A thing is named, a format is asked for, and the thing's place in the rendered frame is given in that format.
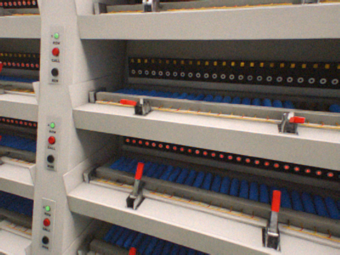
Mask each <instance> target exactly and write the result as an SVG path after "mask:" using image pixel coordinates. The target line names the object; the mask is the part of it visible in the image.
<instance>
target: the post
mask: <svg viewBox="0 0 340 255"><path fill-rule="evenodd" d="M55 26H65V27H66V29H65V41H64V63H63V68H64V74H63V84H50V83H48V82H49V77H48V69H49V44H50V27H55ZM125 55H126V39H80V33H79V28H78V20H77V16H76V11H75V3H74V0H42V16H41V57H40V71H39V112H38V140H37V155H36V168H35V195H34V209H33V223H32V241H31V252H30V255H62V254H63V253H64V252H65V251H66V250H67V249H68V247H69V246H70V245H71V244H72V242H73V241H74V240H75V239H76V238H77V237H78V236H79V235H80V234H81V233H82V232H83V231H84V230H85V229H86V228H87V227H88V226H89V225H90V224H91V222H92V221H93V220H94V219H95V218H93V217H90V216H86V215H84V214H80V213H77V212H74V211H70V209H69V204H68V201H67V196H66V191H65V188H64V180H63V175H65V174H67V173H68V172H69V171H71V170H72V169H73V168H75V167H76V166H78V165H79V164H80V163H82V162H83V161H85V160H86V159H87V158H89V157H90V156H91V155H93V154H94V153H96V152H97V151H98V150H100V149H101V148H102V147H104V146H105V145H107V144H108V143H109V142H111V141H114V149H115V156H118V144H119V136H120V135H116V134H108V133H104V132H98V131H90V130H86V129H79V128H75V122H74V119H73V113H72V107H71V102H70V96H69V89H68V86H69V85H72V84H76V83H80V82H86V81H90V80H94V79H97V78H101V77H105V76H108V75H113V74H116V73H119V79H120V90H121V89H123V84H124V70H125V65H124V62H125ZM47 115H50V116H55V117H61V130H60V142H59V163H58V171H55V170H52V169H47V168H45V167H44V158H45V145H46V120H47ZM42 198H45V199H49V200H52V201H54V202H56V208H55V227H54V232H53V252H50V251H47V250H45V249H42V248H40V247H39V235H40V221H41V209H42Z"/></svg>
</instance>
